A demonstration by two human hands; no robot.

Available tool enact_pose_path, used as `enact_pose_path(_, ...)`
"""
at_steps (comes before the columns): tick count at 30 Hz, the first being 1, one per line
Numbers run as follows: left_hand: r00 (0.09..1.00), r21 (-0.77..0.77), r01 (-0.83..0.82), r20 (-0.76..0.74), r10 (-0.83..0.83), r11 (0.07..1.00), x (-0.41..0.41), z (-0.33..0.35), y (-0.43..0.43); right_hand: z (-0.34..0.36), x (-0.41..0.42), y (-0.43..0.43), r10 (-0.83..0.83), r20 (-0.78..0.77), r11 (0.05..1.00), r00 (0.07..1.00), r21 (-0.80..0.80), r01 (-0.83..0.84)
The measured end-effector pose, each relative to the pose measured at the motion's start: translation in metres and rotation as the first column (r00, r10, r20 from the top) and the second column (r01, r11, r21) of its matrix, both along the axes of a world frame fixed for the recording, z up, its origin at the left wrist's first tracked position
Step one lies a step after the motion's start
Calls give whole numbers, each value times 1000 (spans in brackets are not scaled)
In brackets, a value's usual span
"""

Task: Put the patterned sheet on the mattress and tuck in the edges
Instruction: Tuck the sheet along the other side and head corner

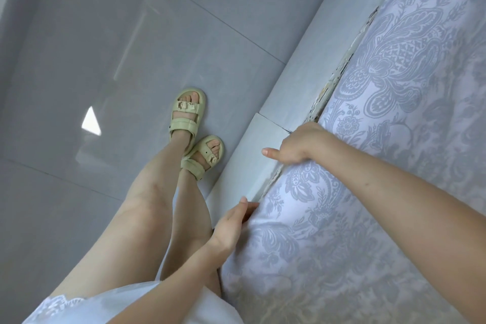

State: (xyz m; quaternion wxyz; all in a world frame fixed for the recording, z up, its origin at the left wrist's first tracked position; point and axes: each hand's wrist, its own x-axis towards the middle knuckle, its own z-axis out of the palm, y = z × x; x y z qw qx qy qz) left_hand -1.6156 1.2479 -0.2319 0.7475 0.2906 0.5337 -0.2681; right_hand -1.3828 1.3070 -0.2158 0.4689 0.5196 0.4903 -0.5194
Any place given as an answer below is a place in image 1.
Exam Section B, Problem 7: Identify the person's right beige sandal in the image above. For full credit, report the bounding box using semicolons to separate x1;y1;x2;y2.
180;135;225;181

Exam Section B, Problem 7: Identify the person's left hand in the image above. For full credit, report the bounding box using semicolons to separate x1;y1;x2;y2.
207;196;260;261

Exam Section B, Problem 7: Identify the white floral bed sheet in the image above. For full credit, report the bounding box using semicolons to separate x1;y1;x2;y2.
222;0;486;324

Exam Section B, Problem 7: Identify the person's right forearm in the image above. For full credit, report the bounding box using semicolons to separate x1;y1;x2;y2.
315;134;486;324

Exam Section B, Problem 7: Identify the person's leg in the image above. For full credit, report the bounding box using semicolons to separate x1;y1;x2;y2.
159;170;223;298
49;137;190;302

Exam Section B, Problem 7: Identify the cream bed frame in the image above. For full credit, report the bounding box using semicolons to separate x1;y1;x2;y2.
205;0;415;229

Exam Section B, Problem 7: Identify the person's left leg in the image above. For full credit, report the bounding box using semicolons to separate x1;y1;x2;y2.
49;137;190;302

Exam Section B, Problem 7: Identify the person's left forearm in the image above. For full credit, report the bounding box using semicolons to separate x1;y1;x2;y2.
113;236;228;324

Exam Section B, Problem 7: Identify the person's white lace dress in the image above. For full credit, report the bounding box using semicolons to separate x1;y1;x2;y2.
22;183;244;324

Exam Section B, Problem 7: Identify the person's beige sandal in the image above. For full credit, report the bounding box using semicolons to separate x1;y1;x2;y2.
180;135;225;181
169;87;207;153

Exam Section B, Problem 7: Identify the person's right leg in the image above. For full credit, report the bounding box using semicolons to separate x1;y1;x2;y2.
159;170;223;298

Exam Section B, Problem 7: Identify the person's right hand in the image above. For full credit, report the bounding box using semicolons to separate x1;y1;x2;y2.
262;121;338;166

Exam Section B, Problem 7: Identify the person's left beige sandal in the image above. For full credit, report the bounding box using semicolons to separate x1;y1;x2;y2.
169;87;207;153

